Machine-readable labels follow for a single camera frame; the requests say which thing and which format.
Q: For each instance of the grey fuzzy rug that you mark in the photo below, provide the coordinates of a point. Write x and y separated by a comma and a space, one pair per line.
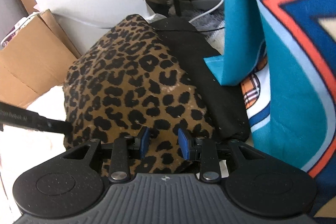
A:
207, 22

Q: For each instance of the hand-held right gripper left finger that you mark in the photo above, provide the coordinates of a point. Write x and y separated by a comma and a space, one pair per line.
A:
143, 141

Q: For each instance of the white printed blanket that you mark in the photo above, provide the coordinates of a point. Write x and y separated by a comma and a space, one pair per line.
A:
39, 140

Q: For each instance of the teal printed blanket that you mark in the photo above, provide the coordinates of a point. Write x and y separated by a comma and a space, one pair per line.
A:
241, 3

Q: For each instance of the leopard print garment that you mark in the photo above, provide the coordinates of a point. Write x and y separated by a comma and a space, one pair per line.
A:
126, 77

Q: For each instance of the black folded clothing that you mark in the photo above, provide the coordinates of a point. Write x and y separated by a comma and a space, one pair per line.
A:
210, 87

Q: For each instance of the pile of colourful cloths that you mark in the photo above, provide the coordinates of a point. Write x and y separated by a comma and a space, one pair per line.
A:
15, 29

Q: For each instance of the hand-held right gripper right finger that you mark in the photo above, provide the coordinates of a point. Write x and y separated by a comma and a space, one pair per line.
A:
183, 144

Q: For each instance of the large flattened cardboard sheet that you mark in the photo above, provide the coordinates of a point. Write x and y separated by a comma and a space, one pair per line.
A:
31, 69

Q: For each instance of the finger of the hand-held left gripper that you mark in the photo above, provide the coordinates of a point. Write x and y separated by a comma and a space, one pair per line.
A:
55, 125

